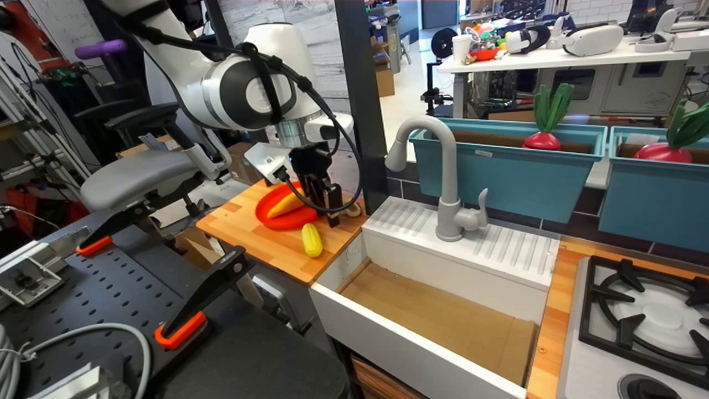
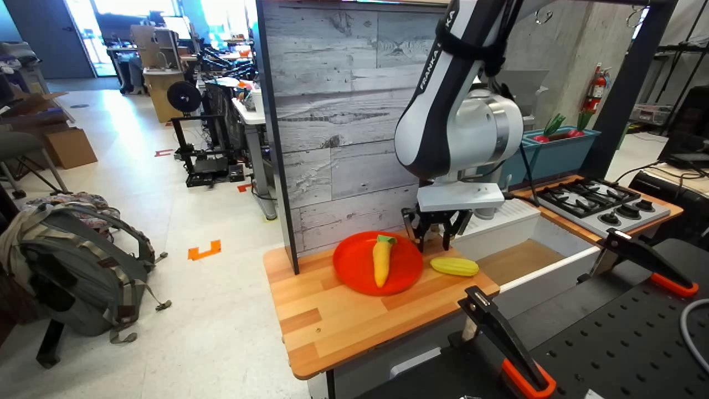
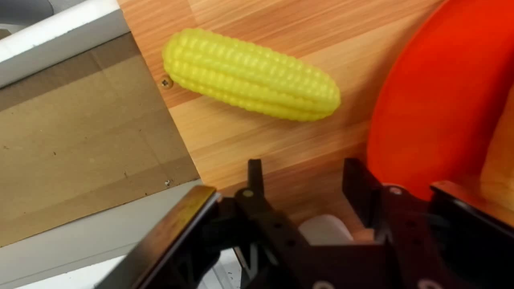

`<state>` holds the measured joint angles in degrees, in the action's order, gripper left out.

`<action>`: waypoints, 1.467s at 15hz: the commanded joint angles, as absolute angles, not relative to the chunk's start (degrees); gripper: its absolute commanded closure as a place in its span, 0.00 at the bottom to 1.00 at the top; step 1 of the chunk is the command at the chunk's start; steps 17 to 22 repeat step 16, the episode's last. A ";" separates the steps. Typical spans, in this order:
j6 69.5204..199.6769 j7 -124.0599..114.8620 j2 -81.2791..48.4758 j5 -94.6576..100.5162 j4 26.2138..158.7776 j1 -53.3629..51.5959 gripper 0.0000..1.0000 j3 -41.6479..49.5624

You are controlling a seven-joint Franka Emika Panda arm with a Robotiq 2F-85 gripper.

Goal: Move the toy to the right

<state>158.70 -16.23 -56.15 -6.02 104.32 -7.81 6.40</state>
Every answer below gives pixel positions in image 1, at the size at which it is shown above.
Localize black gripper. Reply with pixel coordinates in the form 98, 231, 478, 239
288, 143, 346, 228

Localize orange toy carrot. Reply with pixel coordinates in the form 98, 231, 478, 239
264, 188, 309, 223

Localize yellow toy corn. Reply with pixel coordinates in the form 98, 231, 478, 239
300, 223, 325, 261

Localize grey toy faucet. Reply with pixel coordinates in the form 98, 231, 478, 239
384, 116, 491, 245

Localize white toy sink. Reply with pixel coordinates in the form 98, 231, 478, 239
309, 196, 562, 399

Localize red toy radish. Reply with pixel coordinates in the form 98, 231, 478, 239
521, 83, 579, 154
633, 103, 709, 167

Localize toy stove with black grates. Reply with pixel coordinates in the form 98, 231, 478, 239
559, 252, 709, 399

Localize orange bowl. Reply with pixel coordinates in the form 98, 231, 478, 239
253, 183, 329, 232

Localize teal planter box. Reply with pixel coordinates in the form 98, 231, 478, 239
597, 124, 709, 255
408, 117, 610, 226

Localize grey office chair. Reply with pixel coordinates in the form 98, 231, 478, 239
77, 52, 246, 224

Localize white background table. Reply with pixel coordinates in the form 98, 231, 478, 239
434, 33, 709, 119

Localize purple foam roller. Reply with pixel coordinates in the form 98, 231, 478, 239
73, 39, 128, 62

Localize white headset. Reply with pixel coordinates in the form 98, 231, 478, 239
560, 23, 628, 60

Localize silver mounting plate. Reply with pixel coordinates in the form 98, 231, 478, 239
0, 255, 66, 311

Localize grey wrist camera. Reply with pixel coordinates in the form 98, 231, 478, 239
242, 140, 300, 188

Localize black vertical frame post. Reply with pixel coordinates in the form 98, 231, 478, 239
333, 0, 391, 218

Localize black clamp orange handle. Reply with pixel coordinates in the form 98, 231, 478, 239
73, 206, 147, 259
154, 247, 249, 352

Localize grey flexible hose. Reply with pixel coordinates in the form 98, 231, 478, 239
0, 322, 156, 399

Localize aluminium extrusion frame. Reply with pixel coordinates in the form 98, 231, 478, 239
0, 32, 102, 196

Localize silver metal bracket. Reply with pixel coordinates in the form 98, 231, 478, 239
30, 361, 113, 399

